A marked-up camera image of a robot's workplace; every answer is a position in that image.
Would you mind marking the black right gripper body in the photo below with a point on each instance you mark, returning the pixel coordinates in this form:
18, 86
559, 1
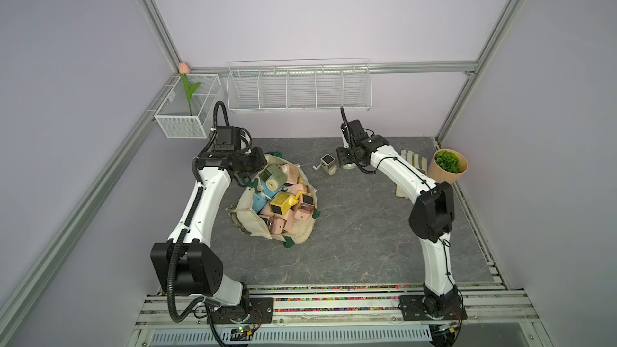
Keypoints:
345, 154

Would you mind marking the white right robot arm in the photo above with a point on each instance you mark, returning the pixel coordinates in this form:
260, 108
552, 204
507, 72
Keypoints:
432, 213

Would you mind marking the blue pencil sharpener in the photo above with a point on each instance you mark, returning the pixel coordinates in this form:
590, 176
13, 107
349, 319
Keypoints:
259, 201

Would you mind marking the olive green pencil sharpener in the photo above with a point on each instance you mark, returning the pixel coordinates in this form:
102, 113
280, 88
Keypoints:
273, 177

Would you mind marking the pink artificial tulip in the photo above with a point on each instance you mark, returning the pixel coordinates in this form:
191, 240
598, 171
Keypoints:
190, 88

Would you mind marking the cream tote bag green handles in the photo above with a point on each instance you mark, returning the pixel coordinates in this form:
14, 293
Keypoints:
266, 224

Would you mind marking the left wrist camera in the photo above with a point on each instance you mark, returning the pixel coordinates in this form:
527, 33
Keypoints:
228, 139

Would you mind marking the yellow pencil sharpener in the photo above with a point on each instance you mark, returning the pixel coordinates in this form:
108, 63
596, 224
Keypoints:
283, 202

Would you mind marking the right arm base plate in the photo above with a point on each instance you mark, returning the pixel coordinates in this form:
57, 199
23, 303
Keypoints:
449, 307

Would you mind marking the long white wire basket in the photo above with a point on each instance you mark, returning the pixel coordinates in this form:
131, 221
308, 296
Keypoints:
299, 85

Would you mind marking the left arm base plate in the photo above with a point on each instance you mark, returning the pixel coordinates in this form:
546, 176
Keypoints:
241, 311

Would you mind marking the potted green plant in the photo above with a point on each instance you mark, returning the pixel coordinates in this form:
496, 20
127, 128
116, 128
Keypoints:
447, 166

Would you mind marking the small white wire basket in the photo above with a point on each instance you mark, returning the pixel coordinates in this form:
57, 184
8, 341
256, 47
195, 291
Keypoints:
188, 108

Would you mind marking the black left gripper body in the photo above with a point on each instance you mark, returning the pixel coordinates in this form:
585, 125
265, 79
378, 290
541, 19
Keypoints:
250, 162

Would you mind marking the beige pencil sharpener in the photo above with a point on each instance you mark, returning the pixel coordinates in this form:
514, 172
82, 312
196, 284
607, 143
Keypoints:
328, 163

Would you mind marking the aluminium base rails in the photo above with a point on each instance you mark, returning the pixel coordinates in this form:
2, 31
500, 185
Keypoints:
345, 315

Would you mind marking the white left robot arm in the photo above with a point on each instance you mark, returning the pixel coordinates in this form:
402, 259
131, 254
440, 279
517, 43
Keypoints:
185, 264

